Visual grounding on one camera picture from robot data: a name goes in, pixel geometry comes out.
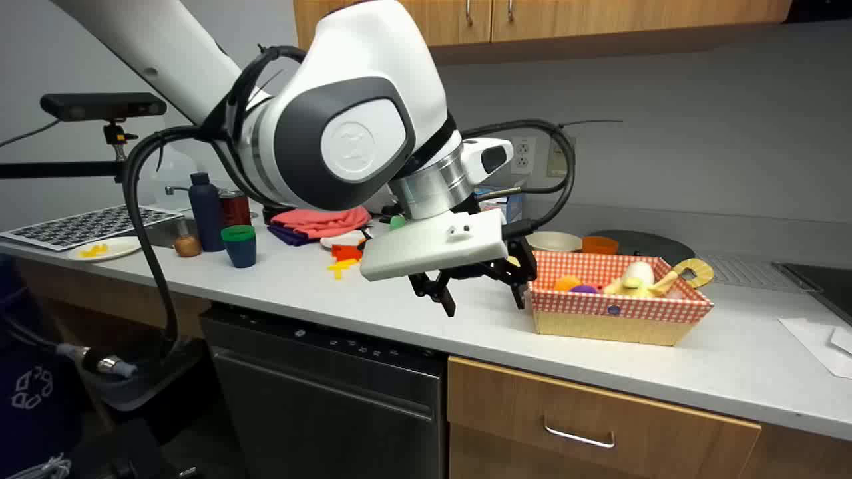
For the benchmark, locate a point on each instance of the black stereo camera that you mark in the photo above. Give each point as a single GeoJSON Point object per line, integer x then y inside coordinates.
{"type": "Point", "coordinates": [103, 107]}

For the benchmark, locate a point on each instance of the grey dish drying rack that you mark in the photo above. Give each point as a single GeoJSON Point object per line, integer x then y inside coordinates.
{"type": "Point", "coordinates": [80, 228]}

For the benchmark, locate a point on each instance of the black frying pan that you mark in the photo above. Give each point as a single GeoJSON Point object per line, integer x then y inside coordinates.
{"type": "Point", "coordinates": [648, 244]}

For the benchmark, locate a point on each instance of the yellow toy food piece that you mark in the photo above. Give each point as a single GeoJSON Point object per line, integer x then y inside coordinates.
{"type": "Point", "coordinates": [94, 251]}

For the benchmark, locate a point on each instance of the metal sink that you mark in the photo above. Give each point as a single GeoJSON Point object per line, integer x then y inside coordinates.
{"type": "Point", "coordinates": [163, 234]}

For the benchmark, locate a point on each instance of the orange yellow toy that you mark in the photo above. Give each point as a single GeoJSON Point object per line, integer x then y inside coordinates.
{"type": "Point", "coordinates": [348, 253]}

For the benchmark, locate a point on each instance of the white bowl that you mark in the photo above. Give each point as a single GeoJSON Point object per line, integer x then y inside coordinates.
{"type": "Point", "coordinates": [553, 240]}

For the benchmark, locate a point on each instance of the blue recycling bin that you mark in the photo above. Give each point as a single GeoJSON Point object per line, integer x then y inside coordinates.
{"type": "Point", "coordinates": [31, 401]}

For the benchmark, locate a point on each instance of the yellow plastic toy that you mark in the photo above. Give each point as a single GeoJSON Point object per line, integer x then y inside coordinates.
{"type": "Point", "coordinates": [689, 273]}

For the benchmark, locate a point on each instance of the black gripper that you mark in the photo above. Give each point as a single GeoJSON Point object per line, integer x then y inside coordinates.
{"type": "Point", "coordinates": [475, 273]}

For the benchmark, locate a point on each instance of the dark plastic tub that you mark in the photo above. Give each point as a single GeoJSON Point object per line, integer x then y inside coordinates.
{"type": "Point", "coordinates": [151, 381]}

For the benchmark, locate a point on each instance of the white wall outlet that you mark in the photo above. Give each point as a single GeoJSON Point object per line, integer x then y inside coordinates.
{"type": "Point", "coordinates": [522, 152]}

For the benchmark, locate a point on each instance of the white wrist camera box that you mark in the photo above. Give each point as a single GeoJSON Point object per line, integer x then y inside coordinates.
{"type": "Point", "coordinates": [428, 244]}

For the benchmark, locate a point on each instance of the wooden wall cabinet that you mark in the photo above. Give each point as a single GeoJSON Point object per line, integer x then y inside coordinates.
{"type": "Point", "coordinates": [621, 18]}

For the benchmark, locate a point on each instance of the orange cup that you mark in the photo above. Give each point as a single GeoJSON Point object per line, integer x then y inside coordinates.
{"type": "Point", "coordinates": [600, 246]}

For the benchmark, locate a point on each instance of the beige light switch plate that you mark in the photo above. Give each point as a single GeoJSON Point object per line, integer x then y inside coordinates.
{"type": "Point", "coordinates": [557, 160]}

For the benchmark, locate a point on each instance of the red and orange cloth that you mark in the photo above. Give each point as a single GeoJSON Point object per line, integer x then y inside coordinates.
{"type": "Point", "coordinates": [320, 223]}

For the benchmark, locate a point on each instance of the black dishwasher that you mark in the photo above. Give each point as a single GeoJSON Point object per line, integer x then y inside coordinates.
{"type": "Point", "coordinates": [337, 416]}

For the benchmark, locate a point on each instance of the wooden base cabinet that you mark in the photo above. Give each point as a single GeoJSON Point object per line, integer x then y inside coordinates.
{"type": "Point", "coordinates": [799, 457]}
{"type": "Point", "coordinates": [191, 316]}

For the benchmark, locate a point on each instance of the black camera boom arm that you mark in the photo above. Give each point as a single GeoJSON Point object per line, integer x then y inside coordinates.
{"type": "Point", "coordinates": [55, 168]}

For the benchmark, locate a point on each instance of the white paper sheet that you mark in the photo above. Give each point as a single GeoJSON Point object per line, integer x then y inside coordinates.
{"type": "Point", "coordinates": [813, 341]}

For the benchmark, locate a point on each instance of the blue cup green rim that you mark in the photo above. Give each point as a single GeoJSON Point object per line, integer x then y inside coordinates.
{"type": "Point", "coordinates": [238, 251]}

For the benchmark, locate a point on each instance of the purple folded cloth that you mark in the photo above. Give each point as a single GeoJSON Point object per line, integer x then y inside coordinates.
{"type": "Point", "coordinates": [285, 235]}

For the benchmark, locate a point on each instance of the blue bottle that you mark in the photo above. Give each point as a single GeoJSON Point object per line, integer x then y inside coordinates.
{"type": "Point", "coordinates": [207, 216]}

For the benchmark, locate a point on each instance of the black cooktop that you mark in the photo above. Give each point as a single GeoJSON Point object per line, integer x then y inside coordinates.
{"type": "Point", "coordinates": [829, 283]}

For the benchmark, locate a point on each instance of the red checkered basket box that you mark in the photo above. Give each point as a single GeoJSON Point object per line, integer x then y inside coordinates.
{"type": "Point", "coordinates": [621, 311]}

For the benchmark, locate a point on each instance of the yellow toy fry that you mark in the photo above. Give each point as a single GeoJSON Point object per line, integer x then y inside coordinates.
{"type": "Point", "coordinates": [341, 268]}

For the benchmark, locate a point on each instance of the metal faucet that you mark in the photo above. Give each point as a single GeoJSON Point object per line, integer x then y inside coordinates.
{"type": "Point", "coordinates": [178, 190]}

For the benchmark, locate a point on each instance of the small white dish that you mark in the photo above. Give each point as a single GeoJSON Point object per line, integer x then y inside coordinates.
{"type": "Point", "coordinates": [341, 239]}

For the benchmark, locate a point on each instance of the white plate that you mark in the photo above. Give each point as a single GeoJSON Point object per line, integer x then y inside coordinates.
{"type": "Point", "coordinates": [126, 248]}

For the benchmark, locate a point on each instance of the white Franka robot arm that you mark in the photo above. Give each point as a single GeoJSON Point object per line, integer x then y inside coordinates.
{"type": "Point", "coordinates": [355, 55]}

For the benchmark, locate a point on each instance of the small orange toy ball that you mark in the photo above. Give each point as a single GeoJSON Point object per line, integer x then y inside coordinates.
{"type": "Point", "coordinates": [565, 283]}

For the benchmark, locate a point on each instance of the purple toy piece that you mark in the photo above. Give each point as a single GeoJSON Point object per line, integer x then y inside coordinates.
{"type": "Point", "coordinates": [584, 289]}

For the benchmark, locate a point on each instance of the brown toy ball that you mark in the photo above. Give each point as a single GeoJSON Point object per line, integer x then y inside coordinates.
{"type": "Point", "coordinates": [187, 246]}

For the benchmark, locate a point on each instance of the yellow toy banana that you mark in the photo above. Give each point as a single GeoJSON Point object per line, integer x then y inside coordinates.
{"type": "Point", "coordinates": [621, 289]}

